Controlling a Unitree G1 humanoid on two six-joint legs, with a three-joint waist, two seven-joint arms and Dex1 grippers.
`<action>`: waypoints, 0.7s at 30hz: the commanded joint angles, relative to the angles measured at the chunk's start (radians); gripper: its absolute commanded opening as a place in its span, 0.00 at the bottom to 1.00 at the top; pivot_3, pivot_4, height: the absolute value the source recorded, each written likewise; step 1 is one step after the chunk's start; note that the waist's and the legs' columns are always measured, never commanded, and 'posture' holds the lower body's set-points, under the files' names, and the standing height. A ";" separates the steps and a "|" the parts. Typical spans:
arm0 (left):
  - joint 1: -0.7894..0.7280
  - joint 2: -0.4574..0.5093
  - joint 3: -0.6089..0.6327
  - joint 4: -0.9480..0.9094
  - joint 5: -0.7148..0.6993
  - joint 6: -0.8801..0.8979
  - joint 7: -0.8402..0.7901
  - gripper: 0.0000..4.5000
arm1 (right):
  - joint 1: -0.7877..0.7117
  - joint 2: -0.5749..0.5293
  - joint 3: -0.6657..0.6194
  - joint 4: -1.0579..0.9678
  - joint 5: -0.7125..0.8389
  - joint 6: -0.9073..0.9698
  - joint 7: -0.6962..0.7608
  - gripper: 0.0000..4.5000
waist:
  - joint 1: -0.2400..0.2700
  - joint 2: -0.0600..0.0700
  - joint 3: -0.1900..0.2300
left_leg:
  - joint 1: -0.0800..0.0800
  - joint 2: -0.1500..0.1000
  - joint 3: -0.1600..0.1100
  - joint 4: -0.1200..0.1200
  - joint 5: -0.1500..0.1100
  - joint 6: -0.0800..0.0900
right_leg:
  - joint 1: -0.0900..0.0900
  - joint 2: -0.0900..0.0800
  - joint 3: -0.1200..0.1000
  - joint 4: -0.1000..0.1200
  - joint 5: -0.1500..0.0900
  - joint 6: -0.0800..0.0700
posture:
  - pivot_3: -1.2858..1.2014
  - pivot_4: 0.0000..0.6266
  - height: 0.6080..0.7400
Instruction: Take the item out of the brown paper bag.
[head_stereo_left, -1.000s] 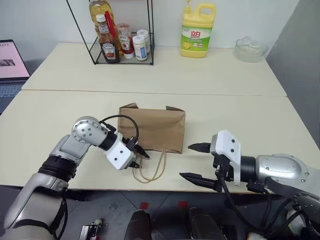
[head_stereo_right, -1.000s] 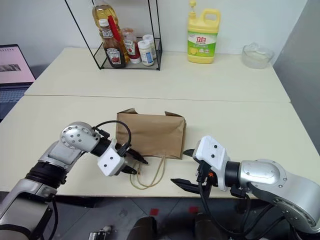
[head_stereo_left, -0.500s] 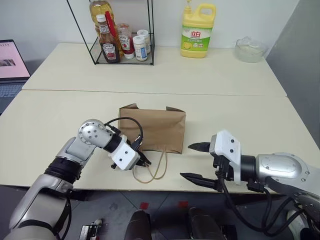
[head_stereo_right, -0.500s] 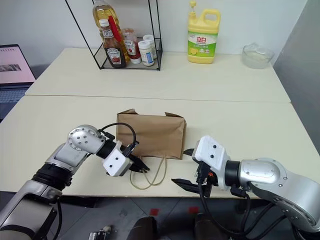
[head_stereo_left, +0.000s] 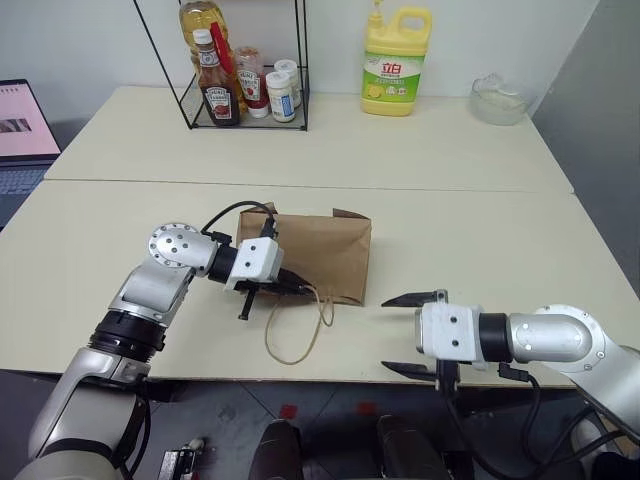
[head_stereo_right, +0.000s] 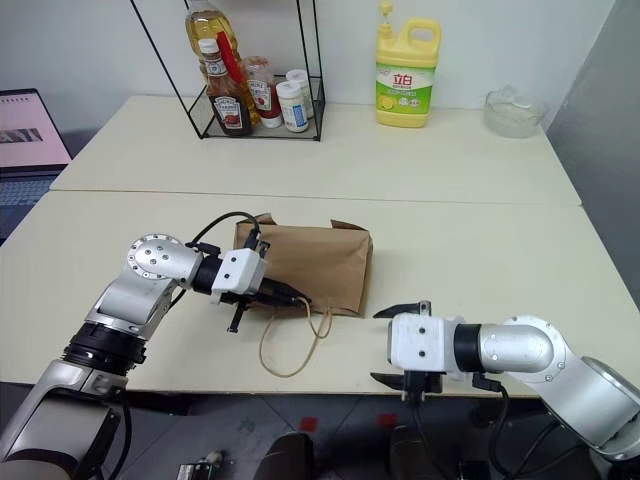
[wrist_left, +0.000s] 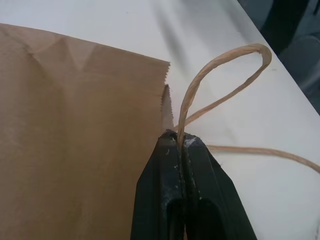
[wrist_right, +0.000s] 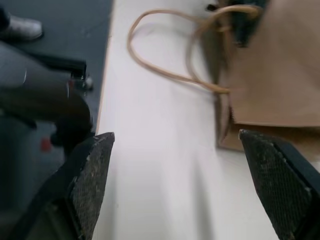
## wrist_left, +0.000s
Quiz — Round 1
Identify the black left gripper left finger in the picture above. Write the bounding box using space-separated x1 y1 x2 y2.
129 128 187 240

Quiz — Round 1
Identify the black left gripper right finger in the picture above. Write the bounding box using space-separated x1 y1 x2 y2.
181 133 258 240

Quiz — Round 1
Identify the brown paper bag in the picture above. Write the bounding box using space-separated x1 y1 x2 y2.
0 22 320 240

